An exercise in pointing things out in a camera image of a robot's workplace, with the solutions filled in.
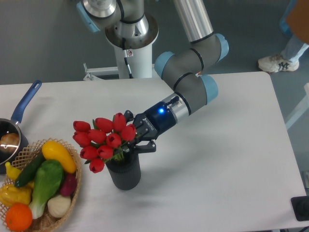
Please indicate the black device at edge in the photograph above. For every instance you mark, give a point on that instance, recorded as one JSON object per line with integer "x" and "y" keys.
{"x": 301, "y": 207}

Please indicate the dark green cucumber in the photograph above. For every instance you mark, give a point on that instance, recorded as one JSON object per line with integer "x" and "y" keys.
{"x": 29, "y": 172}

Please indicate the white garlic bulb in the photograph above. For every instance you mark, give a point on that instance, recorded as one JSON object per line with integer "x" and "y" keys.
{"x": 59, "y": 205}

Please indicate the green bok choy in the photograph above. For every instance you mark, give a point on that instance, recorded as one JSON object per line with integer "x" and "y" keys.
{"x": 46, "y": 183}

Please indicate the brown bread roll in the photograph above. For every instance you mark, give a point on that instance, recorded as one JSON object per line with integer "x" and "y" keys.
{"x": 9, "y": 143}

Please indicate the yellow banana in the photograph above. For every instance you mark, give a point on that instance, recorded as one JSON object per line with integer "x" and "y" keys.
{"x": 13, "y": 173}

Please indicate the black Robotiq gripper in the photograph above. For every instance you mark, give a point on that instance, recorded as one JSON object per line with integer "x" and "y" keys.
{"x": 149, "y": 125}

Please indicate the person in brown coat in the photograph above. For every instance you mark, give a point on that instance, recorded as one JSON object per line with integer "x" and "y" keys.
{"x": 298, "y": 21}

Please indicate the white frame at right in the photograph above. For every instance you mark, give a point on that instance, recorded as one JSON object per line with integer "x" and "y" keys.
{"x": 299, "y": 110}

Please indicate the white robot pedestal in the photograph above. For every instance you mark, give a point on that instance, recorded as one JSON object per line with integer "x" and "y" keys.
{"x": 138, "y": 62}

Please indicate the purple red radish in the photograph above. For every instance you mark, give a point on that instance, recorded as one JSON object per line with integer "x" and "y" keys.
{"x": 69, "y": 185}

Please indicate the white sneaker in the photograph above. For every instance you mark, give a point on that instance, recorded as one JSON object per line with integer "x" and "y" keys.
{"x": 274, "y": 64}

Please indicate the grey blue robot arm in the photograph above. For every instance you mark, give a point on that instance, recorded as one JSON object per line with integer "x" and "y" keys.
{"x": 132, "y": 32}

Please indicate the blue handled saucepan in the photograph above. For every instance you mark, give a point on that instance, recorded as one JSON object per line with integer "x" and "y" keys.
{"x": 11, "y": 125}

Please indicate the yellow bell pepper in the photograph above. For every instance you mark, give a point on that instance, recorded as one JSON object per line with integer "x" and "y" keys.
{"x": 10, "y": 195}

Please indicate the blue translucent container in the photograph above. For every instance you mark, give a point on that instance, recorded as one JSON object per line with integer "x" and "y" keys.
{"x": 284, "y": 27}

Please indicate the red tulip bouquet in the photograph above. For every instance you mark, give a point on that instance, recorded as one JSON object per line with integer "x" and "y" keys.
{"x": 104, "y": 141}

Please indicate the orange fruit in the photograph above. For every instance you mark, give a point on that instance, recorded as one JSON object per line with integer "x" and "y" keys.
{"x": 19, "y": 217}

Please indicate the dark grey ribbed vase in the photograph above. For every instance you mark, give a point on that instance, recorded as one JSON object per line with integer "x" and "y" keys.
{"x": 125, "y": 175}

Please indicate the yellow squash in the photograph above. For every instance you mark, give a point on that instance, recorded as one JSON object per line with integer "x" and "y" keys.
{"x": 53, "y": 150}

